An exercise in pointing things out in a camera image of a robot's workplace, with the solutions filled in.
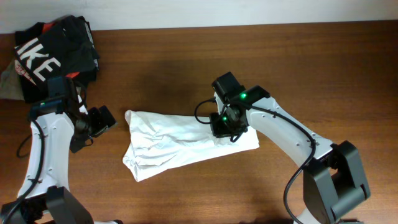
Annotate white polo shirt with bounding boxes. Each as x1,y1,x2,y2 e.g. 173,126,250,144
123,110,259,182

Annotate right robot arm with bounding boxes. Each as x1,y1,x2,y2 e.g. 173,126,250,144
210,72,371,223

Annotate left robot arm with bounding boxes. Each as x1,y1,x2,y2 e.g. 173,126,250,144
1,77,117,224

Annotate black folded shirt white letters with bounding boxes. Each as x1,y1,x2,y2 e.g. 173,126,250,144
14,16,100,103

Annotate grey folded garment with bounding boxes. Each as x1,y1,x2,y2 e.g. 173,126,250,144
1,60,24,100

